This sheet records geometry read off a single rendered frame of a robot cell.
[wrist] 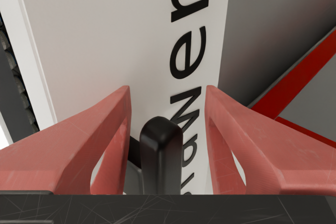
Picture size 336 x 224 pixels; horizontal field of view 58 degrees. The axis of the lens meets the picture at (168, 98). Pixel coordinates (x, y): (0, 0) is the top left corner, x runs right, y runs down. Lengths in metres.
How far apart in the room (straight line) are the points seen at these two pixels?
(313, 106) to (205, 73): 0.23
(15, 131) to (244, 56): 0.26
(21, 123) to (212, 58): 0.11
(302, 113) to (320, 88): 0.07
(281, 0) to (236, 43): 0.10
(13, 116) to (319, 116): 0.31
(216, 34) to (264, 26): 0.22
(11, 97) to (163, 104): 0.08
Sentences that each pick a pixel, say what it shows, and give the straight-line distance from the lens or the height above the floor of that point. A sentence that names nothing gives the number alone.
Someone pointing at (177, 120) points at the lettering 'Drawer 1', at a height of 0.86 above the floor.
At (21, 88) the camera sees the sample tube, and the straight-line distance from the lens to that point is 0.23.
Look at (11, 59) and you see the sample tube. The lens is 0.22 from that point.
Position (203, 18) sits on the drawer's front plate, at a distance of 0.16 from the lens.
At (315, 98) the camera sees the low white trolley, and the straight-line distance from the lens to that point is 0.41.
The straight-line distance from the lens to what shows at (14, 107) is 0.18.
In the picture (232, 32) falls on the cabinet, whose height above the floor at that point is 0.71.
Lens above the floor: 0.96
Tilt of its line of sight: 37 degrees down
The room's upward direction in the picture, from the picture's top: 124 degrees counter-clockwise
